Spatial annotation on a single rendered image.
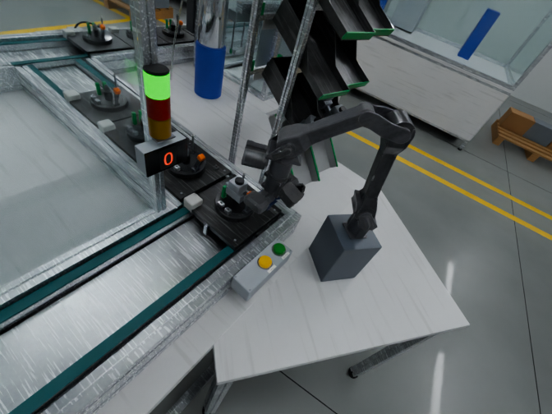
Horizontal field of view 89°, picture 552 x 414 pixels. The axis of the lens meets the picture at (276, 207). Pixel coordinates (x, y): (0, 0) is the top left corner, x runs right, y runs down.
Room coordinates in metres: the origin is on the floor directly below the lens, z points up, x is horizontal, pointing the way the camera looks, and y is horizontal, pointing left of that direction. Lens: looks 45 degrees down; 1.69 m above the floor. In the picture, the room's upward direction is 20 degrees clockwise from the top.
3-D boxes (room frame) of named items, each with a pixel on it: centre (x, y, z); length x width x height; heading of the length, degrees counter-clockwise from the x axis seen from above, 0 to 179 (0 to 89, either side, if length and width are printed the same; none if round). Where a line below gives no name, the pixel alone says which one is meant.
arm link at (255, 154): (0.59, 0.07, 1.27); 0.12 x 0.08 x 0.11; 99
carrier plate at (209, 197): (0.65, 0.13, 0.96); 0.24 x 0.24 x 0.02; 65
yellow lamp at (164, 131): (0.52, 0.32, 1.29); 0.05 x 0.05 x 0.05
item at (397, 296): (0.69, -0.24, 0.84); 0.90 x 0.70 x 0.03; 119
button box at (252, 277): (0.48, -0.03, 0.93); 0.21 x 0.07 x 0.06; 155
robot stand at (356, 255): (0.64, -0.26, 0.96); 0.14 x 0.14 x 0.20; 29
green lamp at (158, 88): (0.52, 0.32, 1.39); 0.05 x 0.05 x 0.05
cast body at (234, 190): (0.65, 0.14, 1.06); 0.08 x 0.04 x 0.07; 66
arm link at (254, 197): (0.60, 0.02, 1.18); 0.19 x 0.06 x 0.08; 156
